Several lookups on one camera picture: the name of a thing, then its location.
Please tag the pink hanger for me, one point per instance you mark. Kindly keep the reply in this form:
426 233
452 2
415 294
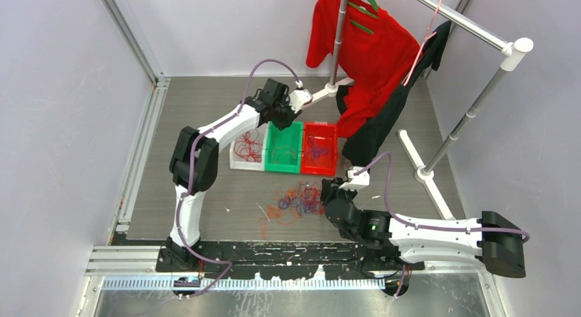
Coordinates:
428 34

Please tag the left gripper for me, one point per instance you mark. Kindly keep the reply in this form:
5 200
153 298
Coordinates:
292 116

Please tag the red plastic bin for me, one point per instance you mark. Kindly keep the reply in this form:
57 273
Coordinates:
320 149

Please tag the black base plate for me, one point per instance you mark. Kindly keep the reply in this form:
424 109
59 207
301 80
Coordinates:
288 261

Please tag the white garment rack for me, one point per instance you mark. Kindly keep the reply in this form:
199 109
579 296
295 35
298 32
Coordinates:
504 159

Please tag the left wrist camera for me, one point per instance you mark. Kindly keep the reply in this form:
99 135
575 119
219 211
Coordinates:
298 99

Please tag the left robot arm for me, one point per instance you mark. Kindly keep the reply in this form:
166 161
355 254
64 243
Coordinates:
194 163

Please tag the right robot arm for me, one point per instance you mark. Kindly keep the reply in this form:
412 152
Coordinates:
490 239

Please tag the green plastic bin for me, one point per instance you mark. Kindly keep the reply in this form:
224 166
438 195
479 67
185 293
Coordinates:
284 148

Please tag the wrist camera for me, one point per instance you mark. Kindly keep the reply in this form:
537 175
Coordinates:
357 179
298 99

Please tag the green hanger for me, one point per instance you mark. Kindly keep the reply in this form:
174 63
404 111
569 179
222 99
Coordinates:
372 3

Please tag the white plastic bin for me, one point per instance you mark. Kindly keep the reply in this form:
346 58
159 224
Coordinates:
247 151

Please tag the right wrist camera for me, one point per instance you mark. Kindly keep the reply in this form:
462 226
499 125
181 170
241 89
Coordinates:
357 179

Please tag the red shirt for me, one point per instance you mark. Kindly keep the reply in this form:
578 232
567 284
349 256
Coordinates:
376 52

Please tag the black shirt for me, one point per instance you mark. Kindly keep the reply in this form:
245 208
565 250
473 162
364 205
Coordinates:
390 106

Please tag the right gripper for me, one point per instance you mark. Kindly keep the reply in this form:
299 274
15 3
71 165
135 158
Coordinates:
331 187

